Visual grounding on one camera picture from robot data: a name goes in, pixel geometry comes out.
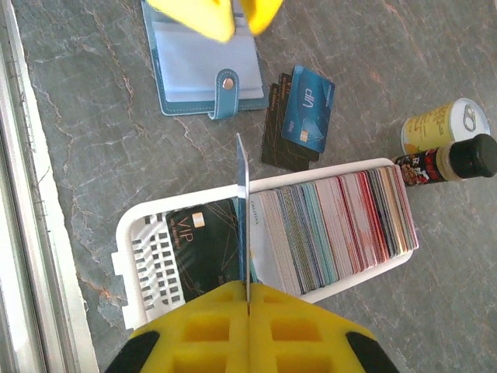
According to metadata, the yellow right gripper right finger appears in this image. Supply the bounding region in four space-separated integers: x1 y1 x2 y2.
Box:
248 282 401 373

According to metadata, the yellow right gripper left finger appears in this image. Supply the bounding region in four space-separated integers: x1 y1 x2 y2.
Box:
103 281 250 373

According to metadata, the blue leather card holder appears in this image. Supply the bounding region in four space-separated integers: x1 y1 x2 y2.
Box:
140 0 272 121

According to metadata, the black VIP card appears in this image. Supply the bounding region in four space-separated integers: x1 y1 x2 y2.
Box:
271 72 321 163
165 197 249 305
260 82 311 172

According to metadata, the blue VIP card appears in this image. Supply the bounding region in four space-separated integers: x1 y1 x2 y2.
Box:
234 132 253 312
280 64 336 155

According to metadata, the stack of colourful cards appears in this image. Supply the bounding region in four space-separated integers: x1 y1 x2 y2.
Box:
250 165 420 297

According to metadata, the white plastic card basket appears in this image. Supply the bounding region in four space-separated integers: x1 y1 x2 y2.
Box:
110 156 421 332

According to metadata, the yellow tin can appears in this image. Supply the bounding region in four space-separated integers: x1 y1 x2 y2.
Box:
400 97 492 156

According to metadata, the small black-capped spice bottle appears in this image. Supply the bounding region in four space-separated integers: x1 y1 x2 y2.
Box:
391 133 497 187

